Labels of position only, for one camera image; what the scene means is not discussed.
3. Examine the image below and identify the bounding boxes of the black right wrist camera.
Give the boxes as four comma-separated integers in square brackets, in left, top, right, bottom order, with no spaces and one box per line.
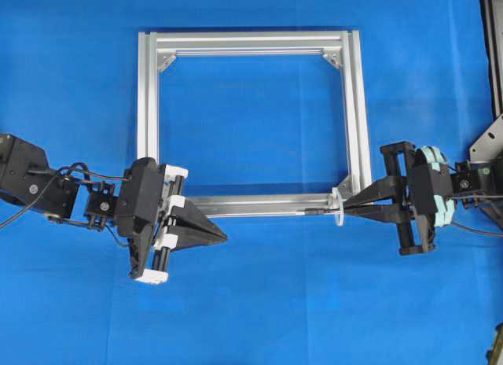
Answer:
[408,146,455,227]

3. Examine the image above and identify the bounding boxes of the aluminium extrusion frame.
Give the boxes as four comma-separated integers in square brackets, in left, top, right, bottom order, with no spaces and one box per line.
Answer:
[136,29,373,218]

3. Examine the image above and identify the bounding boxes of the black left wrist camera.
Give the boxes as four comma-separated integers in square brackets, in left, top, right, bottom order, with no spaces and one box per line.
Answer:
[114,157,164,279]

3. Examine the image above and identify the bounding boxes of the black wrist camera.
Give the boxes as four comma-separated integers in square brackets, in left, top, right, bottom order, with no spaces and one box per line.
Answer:
[114,157,164,279]
[408,146,455,227]

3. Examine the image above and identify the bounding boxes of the black metal stand frame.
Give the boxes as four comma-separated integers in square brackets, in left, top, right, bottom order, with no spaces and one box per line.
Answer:
[468,0,502,163]

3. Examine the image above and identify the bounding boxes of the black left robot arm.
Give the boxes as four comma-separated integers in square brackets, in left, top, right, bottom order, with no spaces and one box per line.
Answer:
[1,134,227,285]

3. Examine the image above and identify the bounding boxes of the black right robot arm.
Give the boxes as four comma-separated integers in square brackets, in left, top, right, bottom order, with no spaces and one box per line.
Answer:
[338,142,502,256]

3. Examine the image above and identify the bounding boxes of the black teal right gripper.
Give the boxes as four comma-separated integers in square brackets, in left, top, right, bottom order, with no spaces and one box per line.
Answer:
[343,142,455,256]

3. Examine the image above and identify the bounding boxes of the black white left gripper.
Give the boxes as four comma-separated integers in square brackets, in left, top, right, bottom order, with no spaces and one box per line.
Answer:
[116,157,227,283]

